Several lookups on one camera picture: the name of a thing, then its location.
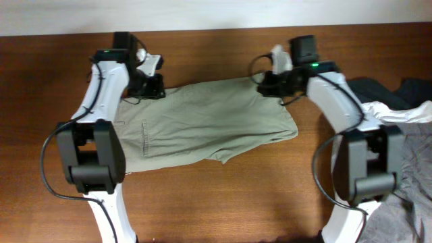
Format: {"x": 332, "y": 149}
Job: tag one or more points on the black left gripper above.
{"x": 152, "y": 88}

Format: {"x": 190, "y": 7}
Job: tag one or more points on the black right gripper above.
{"x": 270, "y": 88}

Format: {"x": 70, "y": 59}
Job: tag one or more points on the khaki shorts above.
{"x": 215, "y": 120}

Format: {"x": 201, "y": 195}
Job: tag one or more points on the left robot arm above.
{"x": 92, "y": 157}

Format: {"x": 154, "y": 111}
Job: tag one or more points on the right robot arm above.
{"x": 324, "y": 84}

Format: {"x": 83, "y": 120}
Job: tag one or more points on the white garment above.
{"x": 420, "y": 114}

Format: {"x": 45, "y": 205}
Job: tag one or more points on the dark green garment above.
{"x": 411, "y": 93}

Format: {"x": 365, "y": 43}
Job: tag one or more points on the grey garment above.
{"x": 405, "y": 209}

